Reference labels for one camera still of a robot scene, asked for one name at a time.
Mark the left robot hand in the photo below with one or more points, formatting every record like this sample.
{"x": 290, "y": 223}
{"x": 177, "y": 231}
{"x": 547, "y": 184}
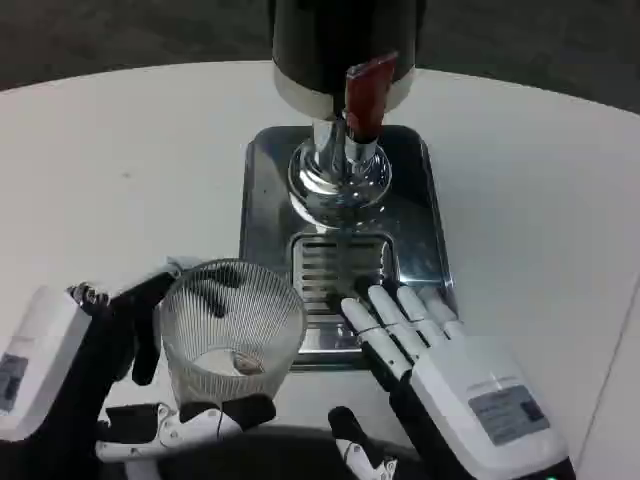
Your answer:
{"x": 85, "y": 380}

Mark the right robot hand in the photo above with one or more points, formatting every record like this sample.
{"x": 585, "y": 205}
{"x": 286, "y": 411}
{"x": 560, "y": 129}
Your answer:
{"x": 450, "y": 380}

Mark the clear ribbed glass cup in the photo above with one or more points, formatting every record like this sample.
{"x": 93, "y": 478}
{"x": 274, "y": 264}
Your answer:
{"x": 235, "y": 325}

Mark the slotted steel tray grid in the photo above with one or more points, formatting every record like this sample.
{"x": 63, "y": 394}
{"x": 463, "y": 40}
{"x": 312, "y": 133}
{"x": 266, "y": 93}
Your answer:
{"x": 325, "y": 270}

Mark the steel drip tray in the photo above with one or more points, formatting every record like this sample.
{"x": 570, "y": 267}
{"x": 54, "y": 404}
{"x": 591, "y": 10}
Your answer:
{"x": 415, "y": 215}

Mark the black robot torso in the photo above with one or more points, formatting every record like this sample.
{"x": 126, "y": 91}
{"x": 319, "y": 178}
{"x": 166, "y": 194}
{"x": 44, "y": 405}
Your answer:
{"x": 280, "y": 452}

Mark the black drink dispenser chrome stand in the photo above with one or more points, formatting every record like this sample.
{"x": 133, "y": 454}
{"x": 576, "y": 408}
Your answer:
{"x": 320, "y": 60}

